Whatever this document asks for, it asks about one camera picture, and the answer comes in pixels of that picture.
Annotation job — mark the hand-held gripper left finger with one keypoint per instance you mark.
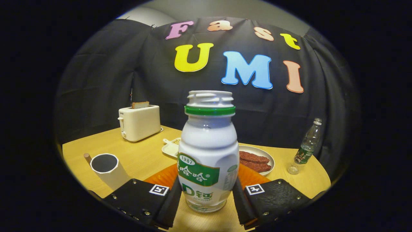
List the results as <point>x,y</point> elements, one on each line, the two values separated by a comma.
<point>169,206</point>

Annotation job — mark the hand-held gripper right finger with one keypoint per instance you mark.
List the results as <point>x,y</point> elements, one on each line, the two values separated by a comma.
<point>273,199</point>

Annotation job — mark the white juice bottle green label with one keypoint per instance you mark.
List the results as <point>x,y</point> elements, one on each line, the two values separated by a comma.
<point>209,141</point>

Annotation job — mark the clear plastic water bottle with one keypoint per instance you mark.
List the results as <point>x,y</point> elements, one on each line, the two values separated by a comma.
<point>305,151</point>

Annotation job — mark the red meat slice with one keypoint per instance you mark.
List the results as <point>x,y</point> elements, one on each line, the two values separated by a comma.
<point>257,167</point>
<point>254,157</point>

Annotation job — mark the white round plate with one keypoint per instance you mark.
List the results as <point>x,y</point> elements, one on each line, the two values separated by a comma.
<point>260,152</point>

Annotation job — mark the wooden table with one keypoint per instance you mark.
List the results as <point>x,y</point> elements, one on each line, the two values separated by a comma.
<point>145,161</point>

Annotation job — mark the white divided dish with beans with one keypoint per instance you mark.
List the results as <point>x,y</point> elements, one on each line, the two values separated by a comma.
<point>170,149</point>

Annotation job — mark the cream toaster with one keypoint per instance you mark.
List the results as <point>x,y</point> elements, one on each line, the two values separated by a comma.
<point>140,124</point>

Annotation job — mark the toast slice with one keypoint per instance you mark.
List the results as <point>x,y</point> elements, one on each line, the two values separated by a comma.
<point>140,105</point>

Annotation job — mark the black backdrop cloth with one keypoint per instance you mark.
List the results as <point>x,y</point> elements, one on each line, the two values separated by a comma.
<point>103,80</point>

